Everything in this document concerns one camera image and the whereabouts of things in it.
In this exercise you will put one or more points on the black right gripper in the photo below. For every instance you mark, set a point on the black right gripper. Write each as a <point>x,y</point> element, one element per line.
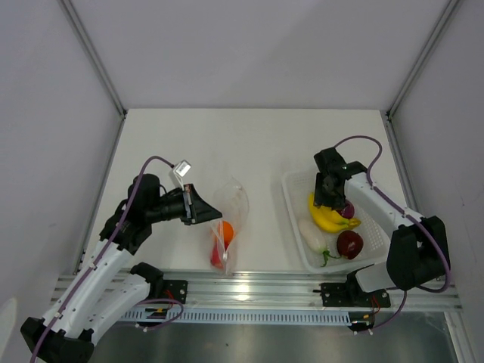
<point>337,203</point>

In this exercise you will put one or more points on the aluminium frame post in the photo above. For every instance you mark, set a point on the aluminium frame post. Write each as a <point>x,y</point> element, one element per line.
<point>430,44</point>
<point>92,55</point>

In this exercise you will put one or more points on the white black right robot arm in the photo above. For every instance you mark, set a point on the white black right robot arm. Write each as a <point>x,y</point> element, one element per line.
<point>418,255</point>

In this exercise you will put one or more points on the left aluminium frame post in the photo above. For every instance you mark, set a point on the left aluminium frame post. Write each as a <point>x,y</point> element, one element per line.
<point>92,55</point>

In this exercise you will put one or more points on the white slotted cable duct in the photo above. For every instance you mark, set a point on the white slotted cable duct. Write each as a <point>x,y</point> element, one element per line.
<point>265,316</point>

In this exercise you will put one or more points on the right aluminium frame post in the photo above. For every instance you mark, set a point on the right aluminium frame post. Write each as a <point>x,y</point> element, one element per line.
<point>430,44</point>

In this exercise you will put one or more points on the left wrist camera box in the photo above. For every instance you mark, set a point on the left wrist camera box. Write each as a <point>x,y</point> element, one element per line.
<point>178,172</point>

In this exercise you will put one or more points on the white perforated plastic basket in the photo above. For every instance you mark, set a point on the white perforated plastic basket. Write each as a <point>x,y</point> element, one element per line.
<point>297,185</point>

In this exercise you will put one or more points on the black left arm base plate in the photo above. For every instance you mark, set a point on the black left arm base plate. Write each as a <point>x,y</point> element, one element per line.
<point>175,289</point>

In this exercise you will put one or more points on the orange toy orange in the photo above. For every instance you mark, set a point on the orange toy orange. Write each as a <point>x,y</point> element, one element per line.
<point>226,231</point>

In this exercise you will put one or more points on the silver aluminium front rail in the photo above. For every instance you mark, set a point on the silver aluminium front rail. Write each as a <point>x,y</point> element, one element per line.
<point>266,290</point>

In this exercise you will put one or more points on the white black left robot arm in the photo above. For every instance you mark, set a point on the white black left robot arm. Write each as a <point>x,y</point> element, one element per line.
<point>71,329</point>

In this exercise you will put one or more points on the red toy tomato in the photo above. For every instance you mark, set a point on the red toy tomato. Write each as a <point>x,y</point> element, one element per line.
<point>215,258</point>

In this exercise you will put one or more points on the dark red toy apple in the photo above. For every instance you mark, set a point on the dark red toy apple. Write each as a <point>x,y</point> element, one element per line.
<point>349,244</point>

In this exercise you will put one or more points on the clear zip top bag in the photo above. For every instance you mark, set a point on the clear zip top bag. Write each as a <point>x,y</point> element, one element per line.
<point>232,201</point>

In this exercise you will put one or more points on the white toy radish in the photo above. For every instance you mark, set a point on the white toy radish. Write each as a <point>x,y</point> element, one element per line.
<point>315,240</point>

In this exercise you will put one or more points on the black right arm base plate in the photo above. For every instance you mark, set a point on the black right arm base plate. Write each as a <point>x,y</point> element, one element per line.
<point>350,295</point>

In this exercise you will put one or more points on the yellow toy banana bunch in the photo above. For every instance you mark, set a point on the yellow toy banana bunch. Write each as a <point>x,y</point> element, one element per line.
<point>330,220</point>

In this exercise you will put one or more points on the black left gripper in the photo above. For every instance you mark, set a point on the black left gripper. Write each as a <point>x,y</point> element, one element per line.
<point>196,209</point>

